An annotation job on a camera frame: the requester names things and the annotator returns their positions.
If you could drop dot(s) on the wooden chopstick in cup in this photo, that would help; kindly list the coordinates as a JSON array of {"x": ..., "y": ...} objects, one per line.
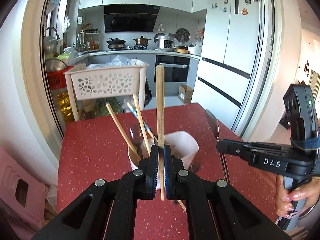
[{"x": 160, "y": 123}]

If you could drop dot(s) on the red speckled table mat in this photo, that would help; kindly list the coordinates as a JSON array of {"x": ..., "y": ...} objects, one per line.
[{"x": 94, "y": 149}]

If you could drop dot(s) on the wooden chopstick on table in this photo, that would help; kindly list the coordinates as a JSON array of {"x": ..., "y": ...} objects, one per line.
[{"x": 182, "y": 205}]

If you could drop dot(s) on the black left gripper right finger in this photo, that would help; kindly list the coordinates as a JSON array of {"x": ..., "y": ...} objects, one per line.
[{"x": 215, "y": 210}]

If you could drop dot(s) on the plain wooden chopstick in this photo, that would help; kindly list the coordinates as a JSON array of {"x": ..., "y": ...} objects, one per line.
[{"x": 121, "y": 130}]

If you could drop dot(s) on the black built-in oven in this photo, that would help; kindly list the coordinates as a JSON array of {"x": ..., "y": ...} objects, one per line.
[{"x": 175, "y": 68}]

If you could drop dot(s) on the black wok on stove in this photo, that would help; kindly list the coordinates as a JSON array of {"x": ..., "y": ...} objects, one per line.
[{"x": 116, "y": 44}]

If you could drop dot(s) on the beige perforated storage cart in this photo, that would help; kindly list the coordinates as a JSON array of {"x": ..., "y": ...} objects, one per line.
[{"x": 85, "y": 84}]

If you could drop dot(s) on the black plastic bag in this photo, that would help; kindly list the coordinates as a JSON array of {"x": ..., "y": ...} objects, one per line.
[{"x": 148, "y": 93}]

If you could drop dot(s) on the person's right hand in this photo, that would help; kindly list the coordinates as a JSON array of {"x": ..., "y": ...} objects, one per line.
[{"x": 308, "y": 192}]

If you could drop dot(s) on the cardboard box on floor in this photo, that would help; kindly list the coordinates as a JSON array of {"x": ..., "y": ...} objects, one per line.
[{"x": 185, "y": 93}]

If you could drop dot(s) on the steel cooking pot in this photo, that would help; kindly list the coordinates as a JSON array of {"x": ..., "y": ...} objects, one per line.
[{"x": 141, "y": 41}]

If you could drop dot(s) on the black range hood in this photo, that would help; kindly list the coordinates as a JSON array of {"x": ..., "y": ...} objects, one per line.
[{"x": 130, "y": 17}]

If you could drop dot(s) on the green vegetables bundle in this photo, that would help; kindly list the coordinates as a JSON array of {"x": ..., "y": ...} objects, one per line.
[{"x": 100, "y": 108}]

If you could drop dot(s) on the red plastic basket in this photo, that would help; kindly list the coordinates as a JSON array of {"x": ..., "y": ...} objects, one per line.
[{"x": 56, "y": 80}]

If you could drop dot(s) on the white refrigerator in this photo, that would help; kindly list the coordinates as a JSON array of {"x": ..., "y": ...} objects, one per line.
[{"x": 229, "y": 48}]

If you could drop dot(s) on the brown handled metal spoon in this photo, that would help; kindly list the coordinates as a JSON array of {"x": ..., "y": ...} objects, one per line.
[{"x": 136, "y": 138}]

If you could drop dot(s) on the pink plastic stool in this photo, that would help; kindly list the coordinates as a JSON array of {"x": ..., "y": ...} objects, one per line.
[{"x": 22, "y": 198}]

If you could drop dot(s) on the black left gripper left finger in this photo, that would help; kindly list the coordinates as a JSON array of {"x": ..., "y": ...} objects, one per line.
[{"x": 106, "y": 209}]

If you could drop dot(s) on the pink utensil holder cup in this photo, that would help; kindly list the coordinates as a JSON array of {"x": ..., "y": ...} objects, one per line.
[{"x": 183, "y": 146}]

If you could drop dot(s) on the yellow patterned wooden chopstick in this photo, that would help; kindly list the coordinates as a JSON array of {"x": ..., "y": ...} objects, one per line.
[{"x": 141, "y": 123}]

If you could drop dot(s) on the silver rice cooker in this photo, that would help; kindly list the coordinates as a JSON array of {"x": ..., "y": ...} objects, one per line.
[{"x": 164, "y": 42}]

